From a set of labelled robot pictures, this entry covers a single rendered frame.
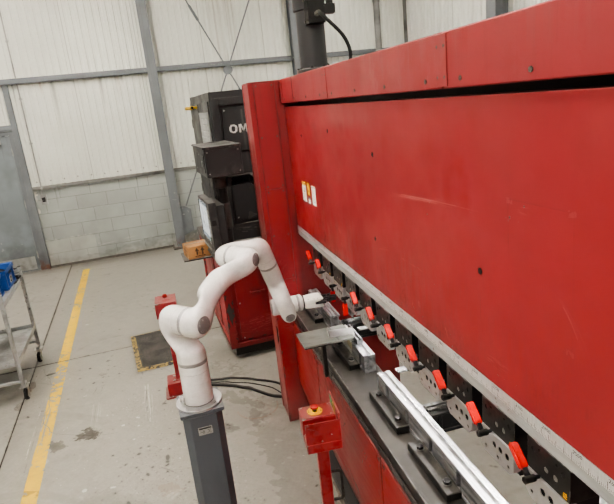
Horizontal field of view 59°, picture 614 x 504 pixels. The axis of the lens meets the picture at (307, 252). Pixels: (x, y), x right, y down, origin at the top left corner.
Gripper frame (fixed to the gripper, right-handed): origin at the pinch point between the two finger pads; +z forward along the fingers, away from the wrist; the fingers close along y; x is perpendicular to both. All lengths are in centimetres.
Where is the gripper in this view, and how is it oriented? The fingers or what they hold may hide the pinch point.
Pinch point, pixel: (331, 296)
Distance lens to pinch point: 281.5
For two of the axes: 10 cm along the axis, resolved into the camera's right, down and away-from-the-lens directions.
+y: 2.5, 2.4, -9.4
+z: 9.6, -1.6, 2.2
